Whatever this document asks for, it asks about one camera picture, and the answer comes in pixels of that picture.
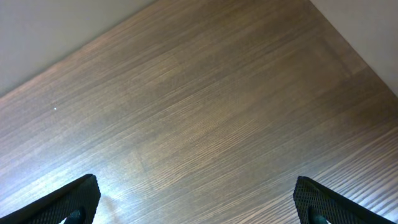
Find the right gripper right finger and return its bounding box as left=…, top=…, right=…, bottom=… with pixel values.
left=293, top=176, right=394, bottom=224

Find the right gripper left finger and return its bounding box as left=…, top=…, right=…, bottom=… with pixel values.
left=1, top=174, right=101, bottom=224

